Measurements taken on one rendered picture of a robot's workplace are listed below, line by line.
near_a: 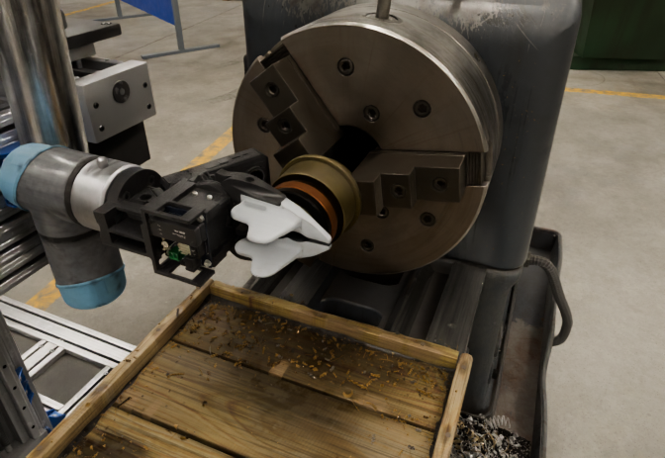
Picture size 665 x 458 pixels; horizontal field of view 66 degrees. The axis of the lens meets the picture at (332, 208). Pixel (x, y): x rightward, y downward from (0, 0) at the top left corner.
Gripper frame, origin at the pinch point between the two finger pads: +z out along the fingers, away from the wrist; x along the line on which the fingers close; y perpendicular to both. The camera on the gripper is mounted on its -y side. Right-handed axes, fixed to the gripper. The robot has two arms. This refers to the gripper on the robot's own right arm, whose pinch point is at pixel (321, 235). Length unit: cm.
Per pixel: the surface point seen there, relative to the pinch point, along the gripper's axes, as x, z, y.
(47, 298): -108, -147, -61
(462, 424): -52, 14, -26
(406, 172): 2.9, 4.9, -9.6
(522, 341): -54, 21, -53
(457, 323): -21.7, 11.4, -17.4
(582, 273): -108, 43, -162
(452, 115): 7.4, 7.7, -15.2
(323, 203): 2.4, -0.5, -1.6
